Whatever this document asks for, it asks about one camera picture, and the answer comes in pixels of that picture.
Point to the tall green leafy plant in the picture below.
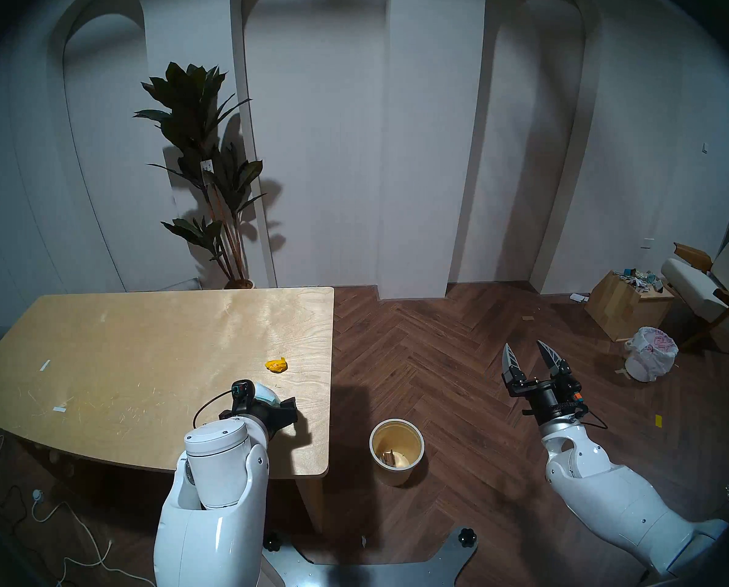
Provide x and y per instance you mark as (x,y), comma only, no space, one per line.
(196,121)

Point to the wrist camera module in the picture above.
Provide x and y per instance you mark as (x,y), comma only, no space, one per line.
(242,391)
(574,399)

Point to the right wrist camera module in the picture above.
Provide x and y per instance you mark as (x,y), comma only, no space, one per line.
(574,399)

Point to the light wooden table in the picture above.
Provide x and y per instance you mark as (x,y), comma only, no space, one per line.
(126,347)

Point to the black base knob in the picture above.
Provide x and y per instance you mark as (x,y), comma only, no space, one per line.
(272,542)
(467,537)

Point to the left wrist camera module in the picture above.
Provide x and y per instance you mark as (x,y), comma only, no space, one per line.
(242,391)

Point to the wooden cube side table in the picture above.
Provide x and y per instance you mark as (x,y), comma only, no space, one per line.
(621,310)

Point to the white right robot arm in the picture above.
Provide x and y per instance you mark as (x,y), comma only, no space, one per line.
(615,494)

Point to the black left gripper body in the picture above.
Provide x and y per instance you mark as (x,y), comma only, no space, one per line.
(269,414)

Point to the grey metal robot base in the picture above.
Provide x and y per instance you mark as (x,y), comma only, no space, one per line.
(364,575)

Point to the small clutter pile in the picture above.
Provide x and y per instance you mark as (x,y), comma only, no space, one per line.
(642,279)

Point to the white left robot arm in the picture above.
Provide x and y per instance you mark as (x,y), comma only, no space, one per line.
(217,500)

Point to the cream round trash bin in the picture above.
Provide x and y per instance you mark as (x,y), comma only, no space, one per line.
(414,454)

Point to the white cushioned wooden armchair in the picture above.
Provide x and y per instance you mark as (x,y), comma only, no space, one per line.
(697,286)

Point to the yellow wrapper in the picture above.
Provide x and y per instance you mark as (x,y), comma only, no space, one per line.
(276,365)

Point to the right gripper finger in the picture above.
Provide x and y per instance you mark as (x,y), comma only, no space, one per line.
(554,362)
(510,364)

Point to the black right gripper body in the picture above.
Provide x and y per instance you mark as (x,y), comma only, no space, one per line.
(551,399)

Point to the teal white packet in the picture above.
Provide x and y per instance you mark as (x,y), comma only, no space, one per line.
(268,394)

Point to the white bin with plastic bag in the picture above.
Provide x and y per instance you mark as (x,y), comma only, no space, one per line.
(650,353)

